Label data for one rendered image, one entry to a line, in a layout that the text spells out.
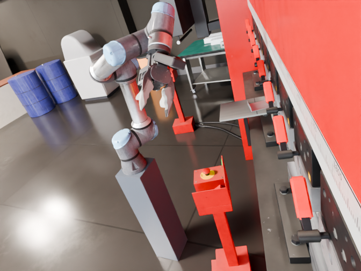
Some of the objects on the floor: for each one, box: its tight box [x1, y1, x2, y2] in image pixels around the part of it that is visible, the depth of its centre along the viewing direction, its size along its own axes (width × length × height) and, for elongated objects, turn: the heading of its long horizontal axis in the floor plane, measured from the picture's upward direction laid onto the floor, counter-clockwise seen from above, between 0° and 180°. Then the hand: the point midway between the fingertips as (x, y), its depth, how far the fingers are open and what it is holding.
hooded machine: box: [61, 30, 120, 101], centre depth 538 cm, size 74×61×132 cm
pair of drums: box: [8, 59, 78, 118], centre depth 587 cm, size 74×118×87 cm, turn 1°
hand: (156, 109), depth 78 cm, fingers open, 8 cm apart
